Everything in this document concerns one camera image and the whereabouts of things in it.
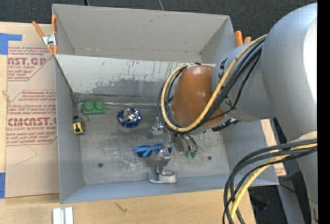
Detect blue sunglasses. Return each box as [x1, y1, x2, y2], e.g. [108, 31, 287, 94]
[133, 143, 174, 159]

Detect blue shiny foil ball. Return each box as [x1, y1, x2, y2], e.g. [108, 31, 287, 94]
[117, 107, 143, 129]

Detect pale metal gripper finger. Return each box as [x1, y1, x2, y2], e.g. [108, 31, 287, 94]
[154, 156, 163, 177]
[161, 149, 172, 174]

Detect black cylinder on white bracket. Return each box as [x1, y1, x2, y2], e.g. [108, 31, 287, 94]
[211, 118, 238, 132]

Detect grey metal bin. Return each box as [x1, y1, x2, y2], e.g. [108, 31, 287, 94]
[51, 3, 279, 204]

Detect grey tape roll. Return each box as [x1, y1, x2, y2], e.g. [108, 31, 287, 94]
[148, 170, 178, 184]

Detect green toy brick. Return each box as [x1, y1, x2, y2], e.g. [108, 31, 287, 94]
[81, 100, 106, 116]

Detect yellow tape measure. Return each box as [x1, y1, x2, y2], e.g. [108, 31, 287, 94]
[72, 114, 87, 135]

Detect clear glass stopper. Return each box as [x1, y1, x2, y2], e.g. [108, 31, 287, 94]
[148, 116, 166, 136]

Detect brown cardboard board, red print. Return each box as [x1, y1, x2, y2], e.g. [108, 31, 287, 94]
[0, 21, 61, 199]

